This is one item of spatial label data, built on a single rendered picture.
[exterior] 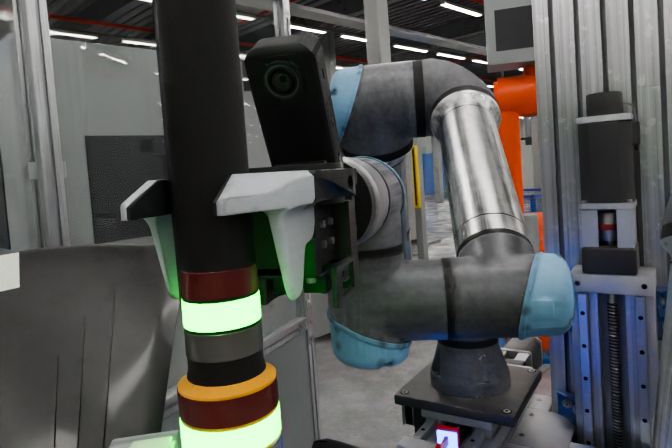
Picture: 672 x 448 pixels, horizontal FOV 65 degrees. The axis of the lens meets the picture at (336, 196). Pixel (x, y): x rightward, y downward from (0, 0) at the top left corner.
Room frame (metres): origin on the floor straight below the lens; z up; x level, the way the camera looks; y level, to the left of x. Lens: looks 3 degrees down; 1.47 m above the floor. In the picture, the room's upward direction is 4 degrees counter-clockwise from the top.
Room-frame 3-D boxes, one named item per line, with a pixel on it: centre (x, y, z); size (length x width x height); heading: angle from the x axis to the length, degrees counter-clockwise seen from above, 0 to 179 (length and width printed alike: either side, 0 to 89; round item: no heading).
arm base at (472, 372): (1.01, -0.24, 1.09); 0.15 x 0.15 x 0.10
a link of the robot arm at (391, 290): (0.50, -0.04, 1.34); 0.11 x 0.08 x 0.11; 81
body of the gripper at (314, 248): (0.35, 0.02, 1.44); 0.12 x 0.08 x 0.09; 164
